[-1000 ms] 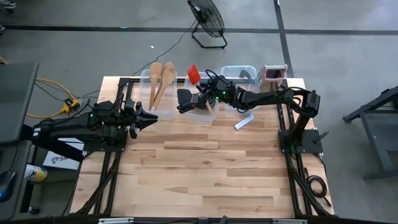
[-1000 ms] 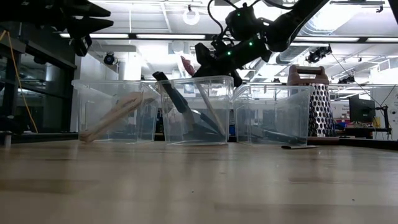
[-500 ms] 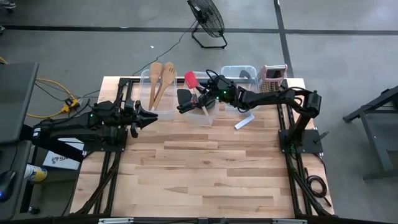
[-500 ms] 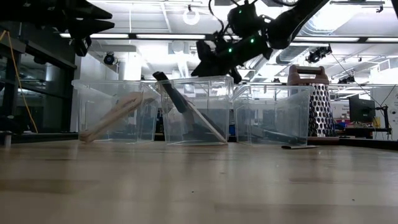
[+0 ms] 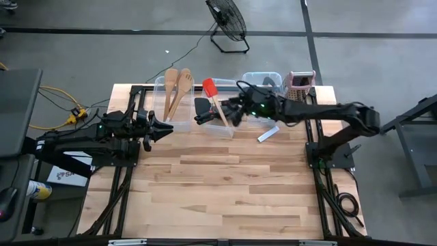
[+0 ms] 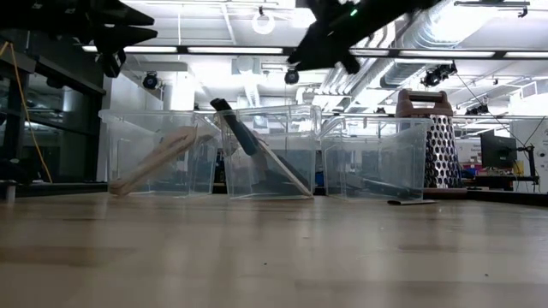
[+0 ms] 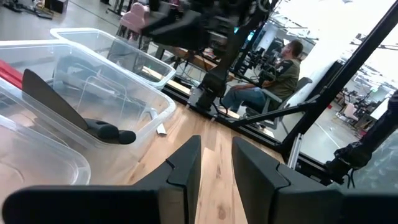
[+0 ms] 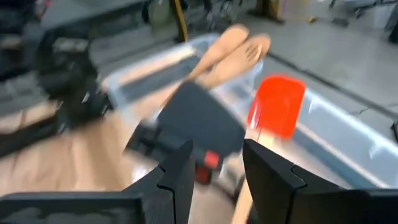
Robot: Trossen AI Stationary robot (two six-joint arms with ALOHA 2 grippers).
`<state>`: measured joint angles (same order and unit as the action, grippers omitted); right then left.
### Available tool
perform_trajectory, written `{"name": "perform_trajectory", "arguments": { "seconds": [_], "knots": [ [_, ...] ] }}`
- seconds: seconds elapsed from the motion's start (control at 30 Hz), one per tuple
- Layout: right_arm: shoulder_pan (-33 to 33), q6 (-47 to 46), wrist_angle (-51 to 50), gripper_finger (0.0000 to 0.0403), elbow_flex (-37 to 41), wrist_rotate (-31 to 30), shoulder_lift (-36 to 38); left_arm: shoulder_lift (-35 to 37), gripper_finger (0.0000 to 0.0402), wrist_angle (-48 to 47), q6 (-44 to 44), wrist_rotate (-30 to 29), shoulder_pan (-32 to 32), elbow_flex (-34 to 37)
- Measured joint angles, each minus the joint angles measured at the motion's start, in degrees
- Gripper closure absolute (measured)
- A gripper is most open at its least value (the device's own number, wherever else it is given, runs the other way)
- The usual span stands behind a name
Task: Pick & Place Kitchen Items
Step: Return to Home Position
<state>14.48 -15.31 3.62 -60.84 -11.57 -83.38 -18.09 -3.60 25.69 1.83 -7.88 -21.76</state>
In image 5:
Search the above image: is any solid wooden spatula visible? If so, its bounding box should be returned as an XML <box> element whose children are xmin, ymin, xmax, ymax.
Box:
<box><xmin>163</xmin><ymin>68</ymin><xmax>180</xmax><ymax>123</ymax></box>

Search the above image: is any black fan cable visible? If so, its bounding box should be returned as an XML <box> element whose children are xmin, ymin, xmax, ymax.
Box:
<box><xmin>145</xmin><ymin>20</ymin><xmax>219</xmax><ymax>85</ymax></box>

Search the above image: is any wooden spoon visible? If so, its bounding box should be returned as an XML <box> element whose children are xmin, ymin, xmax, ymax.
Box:
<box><xmin>169</xmin><ymin>67</ymin><xmax>193</xmax><ymax>120</ymax></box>

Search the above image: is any dark grey desk panel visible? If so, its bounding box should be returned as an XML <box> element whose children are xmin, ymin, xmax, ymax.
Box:
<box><xmin>0</xmin><ymin>68</ymin><xmax>44</xmax><ymax>159</ymax></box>
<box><xmin>0</xmin><ymin>153</ymin><xmax>36</xmax><ymax>243</ymax></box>

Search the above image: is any yellow power outlet box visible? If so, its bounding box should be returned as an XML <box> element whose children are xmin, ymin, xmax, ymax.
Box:
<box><xmin>66</xmin><ymin>107</ymin><xmax>87</xmax><ymax>126</ymax></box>

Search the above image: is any white printed paper sheet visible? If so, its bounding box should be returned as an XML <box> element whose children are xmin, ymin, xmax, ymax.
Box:
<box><xmin>46</xmin><ymin>150</ymin><xmax>96</xmax><ymax>188</ymax></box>

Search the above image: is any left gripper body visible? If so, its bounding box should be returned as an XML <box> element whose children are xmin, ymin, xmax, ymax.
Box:
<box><xmin>124</xmin><ymin>118</ymin><xmax>153</xmax><ymax>144</ymax></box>

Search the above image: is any clear plastic bin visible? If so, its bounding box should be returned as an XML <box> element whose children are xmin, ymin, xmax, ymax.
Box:
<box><xmin>200</xmin><ymin>77</ymin><xmax>244</xmax><ymax>139</ymax></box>
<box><xmin>241</xmin><ymin>70</ymin><xmax>288</xmax><ymax>130</ymax></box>
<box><xmin>152</xmin><ymin>74</ymin><xmax>196</xmax><ymax>133</ymax></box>

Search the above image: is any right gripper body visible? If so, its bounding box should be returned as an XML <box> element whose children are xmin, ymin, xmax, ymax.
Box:
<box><xmin>238</xmin><ymin>91</ymin><xmax>274</xmax><ymax>121</ymax></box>

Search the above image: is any silver metal bracket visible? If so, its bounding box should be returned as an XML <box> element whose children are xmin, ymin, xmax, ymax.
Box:
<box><xmin>107</xmin><ymin>238</ymin><xmax>148</xmax><ymax>246</ymax></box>
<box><xmin>298</xmin><ymin>240</ymin><xmax>338</xmax><ymax>246</ymax></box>

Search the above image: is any coiled black cable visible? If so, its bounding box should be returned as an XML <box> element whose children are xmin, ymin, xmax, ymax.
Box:
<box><xmin>334</xmin><ymin>184</ymin><xmax>365</xmax><ymax>229</ymax></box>

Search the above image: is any black floor fan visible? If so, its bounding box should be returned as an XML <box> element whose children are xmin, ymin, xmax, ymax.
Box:
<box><xmin>205</xmin><ymin>0</ymin><xmax>251</xmax><ymax>55</ymax></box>

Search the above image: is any yellow cable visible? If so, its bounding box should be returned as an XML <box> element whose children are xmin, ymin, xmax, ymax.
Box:
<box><xmin>0</xmin><ymin>62</ymin><xmax>80</xmax><ymax>132</ymax></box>

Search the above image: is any black diagonal beam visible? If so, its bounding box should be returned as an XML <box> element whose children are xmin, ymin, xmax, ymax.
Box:
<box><xmin>21</xmin><ymin>135</ymin><xmax>94</xmax><ymax>179</ymax></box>

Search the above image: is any white knife sheath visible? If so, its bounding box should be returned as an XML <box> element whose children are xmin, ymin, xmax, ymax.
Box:
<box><xmin>256</xmin><ymin>125</ymin><xmax>281</xmax><ymax>144</ymax></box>

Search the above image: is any red spatula wooden handle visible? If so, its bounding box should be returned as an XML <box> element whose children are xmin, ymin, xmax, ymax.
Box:
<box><xmin>201</xmin><ymin>77</ymin><xmax>231</xmax><ymax>128</ymax></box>

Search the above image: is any metal box grater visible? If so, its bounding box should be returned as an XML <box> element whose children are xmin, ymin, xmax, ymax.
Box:
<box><xmin>283</xmin><ymin>69</ymin><xmax>318</xmax><ymax>104</ymax></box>

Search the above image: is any black floor cable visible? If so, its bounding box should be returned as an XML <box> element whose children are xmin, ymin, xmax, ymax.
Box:
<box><xmin>37</xmin><ymin>89</ymin><xmax>111</xmax><ymax>113</ymax></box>

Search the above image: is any black nylon turner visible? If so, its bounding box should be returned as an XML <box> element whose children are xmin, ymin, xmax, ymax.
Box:
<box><xmin>193</xmin><ymin>96</ymin><xmax>219</xmax><ymax>117</ymax></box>

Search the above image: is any black metal stand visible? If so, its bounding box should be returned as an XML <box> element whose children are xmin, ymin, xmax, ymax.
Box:
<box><xmin>380</xmin><ymin>94</ymin><xmax>437</xmax><ymax>201</ymax></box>

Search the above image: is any black aluminium table frame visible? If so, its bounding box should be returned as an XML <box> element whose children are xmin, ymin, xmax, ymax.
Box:
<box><xmin>76</xmin><ymin>83</ymin><xmax>369</xmax><ymax>246</ymax></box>

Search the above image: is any white yellow spray can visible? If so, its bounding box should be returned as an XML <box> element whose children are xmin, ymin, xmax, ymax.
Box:
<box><xmin>26</xmin><ymin>180</ymin><xmax>53</xmax><ymax>201</ymax></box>

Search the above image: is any black computer mouse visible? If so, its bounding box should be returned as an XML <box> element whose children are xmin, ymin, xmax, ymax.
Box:
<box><xmin>0</xmin><ymin>187</ymin><xmax>18</xmax><ymax>223</ymax></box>

